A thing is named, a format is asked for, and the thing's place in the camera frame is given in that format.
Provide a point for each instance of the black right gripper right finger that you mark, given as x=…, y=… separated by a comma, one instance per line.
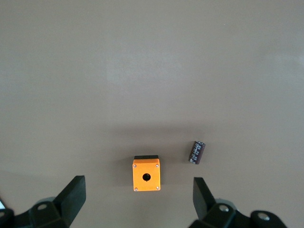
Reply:
x=209, y=204

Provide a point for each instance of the orange button enclosure box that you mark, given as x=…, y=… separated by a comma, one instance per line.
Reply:
x=146, y=175

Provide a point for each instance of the dark cylindrical capacitor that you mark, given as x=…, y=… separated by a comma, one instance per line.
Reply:
x=197, y=152

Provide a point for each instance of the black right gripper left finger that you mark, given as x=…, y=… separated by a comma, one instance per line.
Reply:
x=69, y=202

